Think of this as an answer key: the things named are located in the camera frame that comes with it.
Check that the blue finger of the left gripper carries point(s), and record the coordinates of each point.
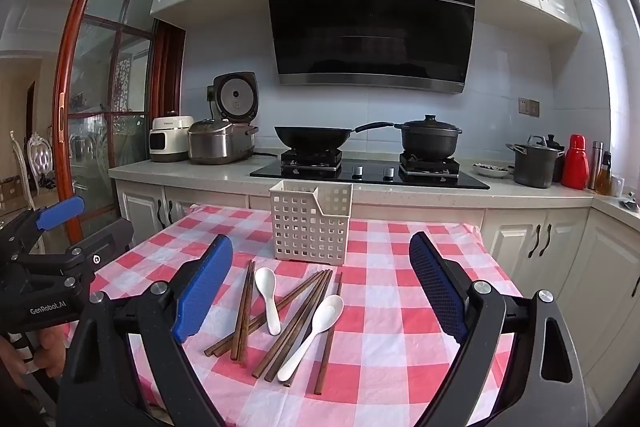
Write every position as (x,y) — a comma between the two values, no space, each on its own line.
(52,217)

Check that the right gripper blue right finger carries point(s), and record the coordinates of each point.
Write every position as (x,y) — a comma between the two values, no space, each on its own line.
(472,313)

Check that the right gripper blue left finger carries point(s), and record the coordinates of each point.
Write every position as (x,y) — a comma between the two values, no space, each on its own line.
(168,314)

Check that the brown wooden chopstick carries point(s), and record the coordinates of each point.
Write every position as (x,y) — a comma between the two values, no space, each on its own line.
(265,314)
(321,377)
(237,352)
(235,342)
(301,337)
(292,327)
(281,357)
(247,303)

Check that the white ceramic spoon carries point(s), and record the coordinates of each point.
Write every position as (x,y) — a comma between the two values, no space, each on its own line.
(327,313)
(265,281)

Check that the white small kitchen appliance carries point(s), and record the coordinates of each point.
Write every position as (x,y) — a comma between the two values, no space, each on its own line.
(168,138)

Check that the person's left hand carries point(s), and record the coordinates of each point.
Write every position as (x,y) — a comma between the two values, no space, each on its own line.
(50,356)

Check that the white dining chair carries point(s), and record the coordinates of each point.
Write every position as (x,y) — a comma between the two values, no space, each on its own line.
(37,160)

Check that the white lower cabinets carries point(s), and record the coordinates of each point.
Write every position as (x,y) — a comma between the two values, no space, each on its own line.
(583,248)

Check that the red white checkered tablecloth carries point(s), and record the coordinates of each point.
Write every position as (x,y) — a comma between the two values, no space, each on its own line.
(389,354)

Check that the small white dish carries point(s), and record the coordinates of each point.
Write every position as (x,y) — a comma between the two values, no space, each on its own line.
(491,171)

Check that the dark grey stock pot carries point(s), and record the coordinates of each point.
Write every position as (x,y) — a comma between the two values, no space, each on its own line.
(534,162)

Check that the red wooden glass door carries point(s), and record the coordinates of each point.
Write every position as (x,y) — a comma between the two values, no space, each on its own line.
(118,68)

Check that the red thermos jug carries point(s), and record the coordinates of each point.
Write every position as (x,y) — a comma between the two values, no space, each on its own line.
(576,168)

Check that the white perforated utensil basket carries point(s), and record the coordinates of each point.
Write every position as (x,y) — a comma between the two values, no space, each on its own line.
(310,221)

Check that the black lidded casserole pot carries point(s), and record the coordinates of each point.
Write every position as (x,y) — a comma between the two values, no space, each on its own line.
(429,138)

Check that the oil bottle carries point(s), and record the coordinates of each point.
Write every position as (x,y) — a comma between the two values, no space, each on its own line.
(603,183)

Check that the silver open rice cooker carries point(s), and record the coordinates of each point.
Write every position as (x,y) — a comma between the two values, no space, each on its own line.
(228,135)

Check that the steel vacuum flask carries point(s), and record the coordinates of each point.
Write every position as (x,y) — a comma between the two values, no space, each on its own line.
(595,163)

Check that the black glass gas stove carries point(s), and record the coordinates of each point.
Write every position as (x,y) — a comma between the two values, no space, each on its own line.
(332,166)

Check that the black wok pan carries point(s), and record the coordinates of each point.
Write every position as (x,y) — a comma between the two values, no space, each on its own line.
(321,138)

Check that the black range hood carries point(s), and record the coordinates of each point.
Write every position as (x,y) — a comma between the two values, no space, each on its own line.
(410,44)

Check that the wall power outlet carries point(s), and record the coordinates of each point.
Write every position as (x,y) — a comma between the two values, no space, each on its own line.
(529,107)

